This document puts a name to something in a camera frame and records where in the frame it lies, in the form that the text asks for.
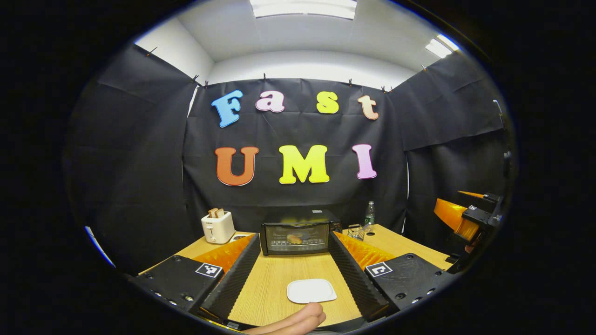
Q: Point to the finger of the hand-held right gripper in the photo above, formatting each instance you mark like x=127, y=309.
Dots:
x=451, y=216
x=479, y=195

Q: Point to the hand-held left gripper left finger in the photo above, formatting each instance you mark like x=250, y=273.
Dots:
x=233, y=284

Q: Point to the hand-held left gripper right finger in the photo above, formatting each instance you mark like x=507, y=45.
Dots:
x=356, y=279

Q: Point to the golden croissant bread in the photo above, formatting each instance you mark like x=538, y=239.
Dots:
x=294, y=239

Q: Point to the black electric oven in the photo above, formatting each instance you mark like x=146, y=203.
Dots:
x=302, y=216

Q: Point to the white plate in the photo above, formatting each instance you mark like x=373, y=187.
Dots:
x=311, y=291

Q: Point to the white divided snack dish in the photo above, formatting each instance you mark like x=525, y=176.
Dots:
x=240, y=237

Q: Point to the white toaster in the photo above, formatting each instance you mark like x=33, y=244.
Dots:
x=219, y=229

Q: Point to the clear plastic water bottle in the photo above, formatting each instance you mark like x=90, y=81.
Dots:
x=370, y=214

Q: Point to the black backdrop cloth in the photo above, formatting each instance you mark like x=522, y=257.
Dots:
x=186, y=163

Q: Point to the small ceiling light panel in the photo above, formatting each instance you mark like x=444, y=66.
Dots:
x=440, y=46

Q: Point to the large ceiling light panel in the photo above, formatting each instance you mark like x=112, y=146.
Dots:
x=302, y=8

